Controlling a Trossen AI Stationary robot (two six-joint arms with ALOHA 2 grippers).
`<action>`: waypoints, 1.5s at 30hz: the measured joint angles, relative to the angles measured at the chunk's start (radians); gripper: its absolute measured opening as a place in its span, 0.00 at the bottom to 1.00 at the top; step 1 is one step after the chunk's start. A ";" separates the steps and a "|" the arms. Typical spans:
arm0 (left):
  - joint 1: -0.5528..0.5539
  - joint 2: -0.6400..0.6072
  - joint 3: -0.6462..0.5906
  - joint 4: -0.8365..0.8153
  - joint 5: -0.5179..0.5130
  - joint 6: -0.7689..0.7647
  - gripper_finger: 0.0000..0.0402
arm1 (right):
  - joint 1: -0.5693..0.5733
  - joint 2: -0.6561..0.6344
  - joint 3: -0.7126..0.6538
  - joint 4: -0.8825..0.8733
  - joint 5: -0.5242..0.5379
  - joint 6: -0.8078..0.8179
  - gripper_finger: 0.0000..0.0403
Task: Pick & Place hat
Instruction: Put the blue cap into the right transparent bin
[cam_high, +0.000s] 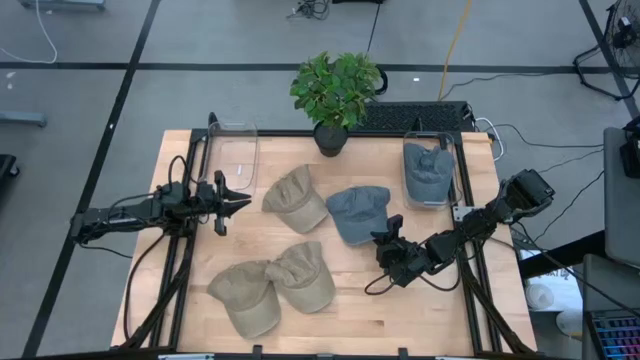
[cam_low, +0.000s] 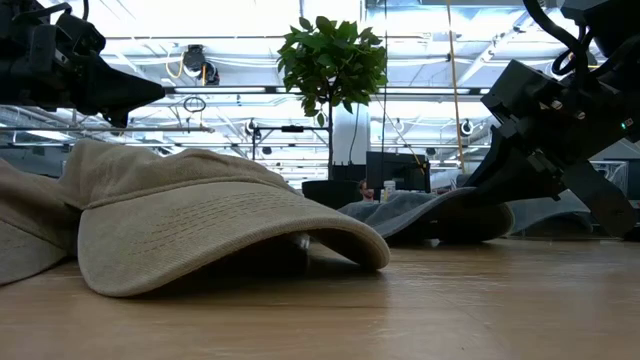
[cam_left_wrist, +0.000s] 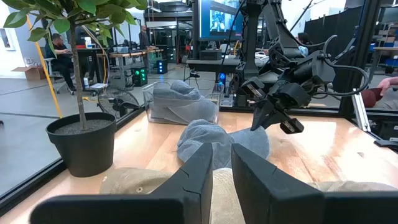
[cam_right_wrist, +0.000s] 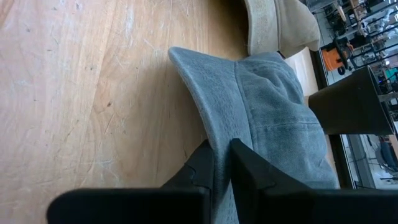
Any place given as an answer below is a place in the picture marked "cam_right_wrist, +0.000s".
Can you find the blue-grey baseball cap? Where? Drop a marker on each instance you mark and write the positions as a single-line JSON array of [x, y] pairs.
[[264, 109]]

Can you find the orange machine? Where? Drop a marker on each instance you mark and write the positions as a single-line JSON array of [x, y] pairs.
[[331, 59]]

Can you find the cluttered workshop shelving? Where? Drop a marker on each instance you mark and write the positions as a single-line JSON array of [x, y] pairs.
[[373, 28]]

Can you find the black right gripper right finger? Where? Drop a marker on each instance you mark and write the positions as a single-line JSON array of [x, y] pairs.
[[311, 208]]

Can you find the tan baseball cap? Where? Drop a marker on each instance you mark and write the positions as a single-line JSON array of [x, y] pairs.
[[280, 25]]

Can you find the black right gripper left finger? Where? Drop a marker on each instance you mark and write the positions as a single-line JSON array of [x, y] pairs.
[[140, 208]]

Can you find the black aluminium table frame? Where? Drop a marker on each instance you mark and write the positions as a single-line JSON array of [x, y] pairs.
[[342, 165]]

